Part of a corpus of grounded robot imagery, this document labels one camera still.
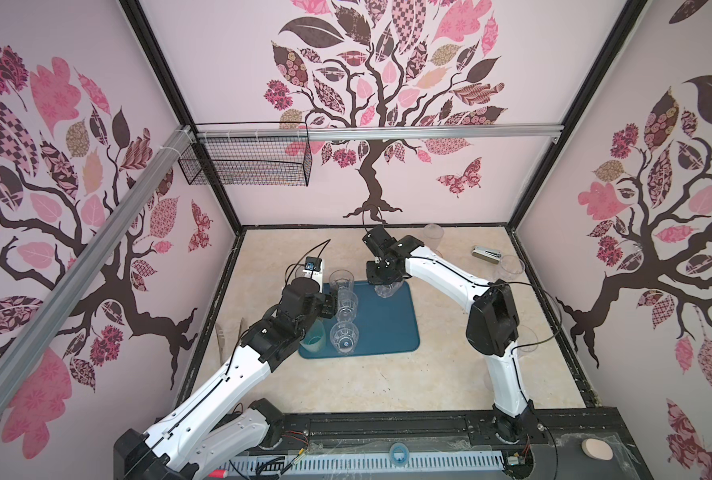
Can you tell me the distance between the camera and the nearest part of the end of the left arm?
511 mm

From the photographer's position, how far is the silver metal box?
1.11 metres

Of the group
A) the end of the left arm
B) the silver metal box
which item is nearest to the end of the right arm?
the end of the left arm

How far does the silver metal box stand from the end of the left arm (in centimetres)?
76

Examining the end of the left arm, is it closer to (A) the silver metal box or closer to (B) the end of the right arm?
(B) the end of the right arm
